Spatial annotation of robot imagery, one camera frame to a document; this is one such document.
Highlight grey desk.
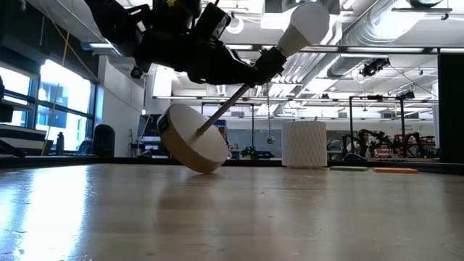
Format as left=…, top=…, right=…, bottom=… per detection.
left=0, top=124, right=54, bottom=157

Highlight white ribbed cup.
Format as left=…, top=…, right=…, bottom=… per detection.
left=281, top=120, right=328, bottom=168

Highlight yellow cable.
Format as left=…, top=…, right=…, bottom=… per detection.
left=38, top=0, right=73, bottom=157

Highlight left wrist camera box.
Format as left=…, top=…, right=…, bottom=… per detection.
left=194, top=2, right=232, bottom=42

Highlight white lightbulb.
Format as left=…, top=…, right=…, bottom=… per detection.
left=277, top=1, right=331, bottom=58

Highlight black rounded chair back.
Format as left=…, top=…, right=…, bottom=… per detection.
left=92, top=123, right=116, bottom=160

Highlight green sticky note pad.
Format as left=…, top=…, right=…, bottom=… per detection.
left=328, top=165, right=369, bottom=173

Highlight background robot arms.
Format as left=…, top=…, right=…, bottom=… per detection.
left=340, top=128, right=438, bottom=159

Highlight orange sticky note pad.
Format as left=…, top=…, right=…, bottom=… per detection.
left=373, top=167, right=419, bottom=175

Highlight dark bottle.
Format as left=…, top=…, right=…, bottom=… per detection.
left=55, top=131, right=65, bottom=156

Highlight lamp stand with wooden base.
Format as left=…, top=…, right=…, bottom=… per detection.
left=156, top=46, right=288, bottom=174

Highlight black monitor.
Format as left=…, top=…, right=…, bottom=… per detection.
left=137, top=114, right=163, bottom=138

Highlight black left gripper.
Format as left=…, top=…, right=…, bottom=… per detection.
left=134, top=0, right=268, bottom=87

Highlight white ceiling cable coil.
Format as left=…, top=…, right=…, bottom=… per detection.
left=229, top=16, right=245, bottom=36

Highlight black background rig frame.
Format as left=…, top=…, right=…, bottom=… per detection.
left=348, top=94, right=407, bottom=157

